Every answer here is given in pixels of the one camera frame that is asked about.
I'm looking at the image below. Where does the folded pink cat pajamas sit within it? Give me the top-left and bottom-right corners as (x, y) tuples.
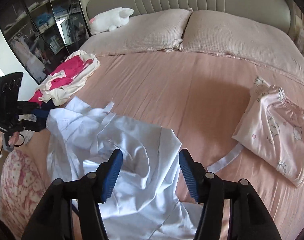
(232, 76), (304, 187)

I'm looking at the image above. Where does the beige pillow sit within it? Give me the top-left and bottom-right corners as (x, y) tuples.
(80, 9), (192, 56)
(180, 10), (304, 84)

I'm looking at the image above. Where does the navy blue garment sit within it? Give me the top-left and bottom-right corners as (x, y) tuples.
(40, 99), (61, 112)

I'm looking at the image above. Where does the right beige pillow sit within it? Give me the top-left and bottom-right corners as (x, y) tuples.
(180, 10), (304, 84)

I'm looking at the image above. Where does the white shirt with navy trim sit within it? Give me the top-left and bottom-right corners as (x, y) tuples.
(46, 98), (201, 239)

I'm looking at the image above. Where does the pink floral pajama leg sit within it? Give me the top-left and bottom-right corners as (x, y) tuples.
(0, 150), (46, 239)

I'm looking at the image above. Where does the dark glass wardrobe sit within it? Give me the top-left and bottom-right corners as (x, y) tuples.
(0, 0), (88, 83)

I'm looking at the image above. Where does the white plush toy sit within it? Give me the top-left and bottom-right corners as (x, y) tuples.
(89, 7), (134, 35)

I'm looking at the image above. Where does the cream and magenta garment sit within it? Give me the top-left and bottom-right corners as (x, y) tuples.
(29, 50), (100, 107)

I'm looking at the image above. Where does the white fabric strip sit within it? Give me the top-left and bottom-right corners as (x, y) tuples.
(206, 142), (244, 173)

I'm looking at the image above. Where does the left beige pillow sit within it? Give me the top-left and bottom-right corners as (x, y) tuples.
(80, 9), (192, 56)

